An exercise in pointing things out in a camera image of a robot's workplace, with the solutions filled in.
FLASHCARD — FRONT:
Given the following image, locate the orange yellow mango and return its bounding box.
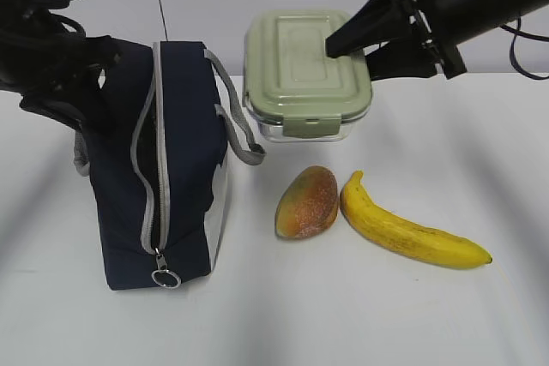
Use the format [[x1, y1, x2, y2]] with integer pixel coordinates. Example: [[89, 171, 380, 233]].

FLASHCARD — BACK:
[[274, 165, 339, 239]]

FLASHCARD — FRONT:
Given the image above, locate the yellow banana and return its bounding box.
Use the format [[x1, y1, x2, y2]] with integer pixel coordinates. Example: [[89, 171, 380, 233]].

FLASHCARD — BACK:
[[340, 170, 492, 270]]

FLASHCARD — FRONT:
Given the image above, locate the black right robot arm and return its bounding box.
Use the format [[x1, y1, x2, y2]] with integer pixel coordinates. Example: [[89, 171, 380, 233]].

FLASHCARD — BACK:
[[325, 0, 548, 81]]

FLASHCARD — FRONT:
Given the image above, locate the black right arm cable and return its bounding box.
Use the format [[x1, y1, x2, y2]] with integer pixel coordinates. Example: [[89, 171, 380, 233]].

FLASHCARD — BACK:
[[497, 16, 549, 81]]

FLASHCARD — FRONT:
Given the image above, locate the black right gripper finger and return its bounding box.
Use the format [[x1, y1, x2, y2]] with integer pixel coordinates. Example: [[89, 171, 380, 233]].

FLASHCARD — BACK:
[[325, 0, 419, 57], [365, 38, 440, 81]]

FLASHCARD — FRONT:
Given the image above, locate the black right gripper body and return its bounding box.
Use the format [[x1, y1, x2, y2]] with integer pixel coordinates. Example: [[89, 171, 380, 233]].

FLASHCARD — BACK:
[[400, 0, 467, 79]]

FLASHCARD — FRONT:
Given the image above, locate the green lidded glass container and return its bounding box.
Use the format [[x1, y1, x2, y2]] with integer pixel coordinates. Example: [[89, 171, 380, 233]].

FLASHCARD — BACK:
[[243, 9, 373, 142]]

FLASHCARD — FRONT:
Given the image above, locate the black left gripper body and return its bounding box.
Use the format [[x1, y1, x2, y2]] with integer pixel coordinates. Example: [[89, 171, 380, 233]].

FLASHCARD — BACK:
[[1, 0, 122, 134]]

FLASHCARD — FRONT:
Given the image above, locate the navy insulated lunch bag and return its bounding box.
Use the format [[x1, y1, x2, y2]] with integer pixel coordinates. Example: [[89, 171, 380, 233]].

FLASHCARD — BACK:
[[74, 41, 265, 291]]

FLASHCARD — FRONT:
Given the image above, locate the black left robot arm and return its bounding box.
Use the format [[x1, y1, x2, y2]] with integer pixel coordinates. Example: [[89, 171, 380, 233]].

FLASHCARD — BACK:
[[1, 0, 121, 135]]

